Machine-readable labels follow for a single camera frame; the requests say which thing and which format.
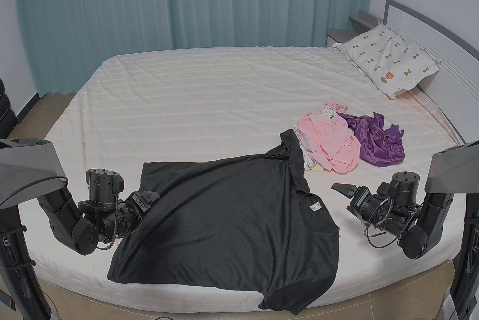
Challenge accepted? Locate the grey bedside table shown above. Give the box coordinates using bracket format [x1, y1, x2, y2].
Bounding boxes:
[326, 9, 386, 48]

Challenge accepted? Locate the purple garment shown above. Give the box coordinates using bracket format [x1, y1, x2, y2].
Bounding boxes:
[337, 112, 405, 166]

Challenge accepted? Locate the black T-shirt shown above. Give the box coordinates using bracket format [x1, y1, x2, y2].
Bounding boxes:
[107, 129, 340, 316]

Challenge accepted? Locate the white printed garment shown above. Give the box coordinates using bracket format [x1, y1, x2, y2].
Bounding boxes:
[293, 106, 339, 173]

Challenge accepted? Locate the black cable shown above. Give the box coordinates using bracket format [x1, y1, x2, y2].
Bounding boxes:
[365, 223, 399, 249]
[94, 214, 144, 251]
[0, 176, 69, 208]

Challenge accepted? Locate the bed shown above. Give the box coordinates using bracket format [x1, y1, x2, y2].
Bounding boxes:
[17, 0, 479, 315]

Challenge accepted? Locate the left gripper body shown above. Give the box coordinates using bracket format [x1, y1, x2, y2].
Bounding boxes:
[112, 190, 153, 237]

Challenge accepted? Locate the white printed pillow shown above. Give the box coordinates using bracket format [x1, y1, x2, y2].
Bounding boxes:
[334, 23, 442, 100]

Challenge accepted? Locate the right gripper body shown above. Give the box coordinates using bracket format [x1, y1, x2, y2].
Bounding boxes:
[347, 185, 391, 228]

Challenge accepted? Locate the pink garment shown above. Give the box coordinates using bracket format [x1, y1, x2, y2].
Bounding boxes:
[297, 100, 360, 174]

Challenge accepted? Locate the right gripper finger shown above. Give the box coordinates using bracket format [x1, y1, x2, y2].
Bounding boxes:
[332, 182, 358, 200]

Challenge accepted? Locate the black chair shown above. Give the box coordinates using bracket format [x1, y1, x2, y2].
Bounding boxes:
[0, 78, 18, 139]

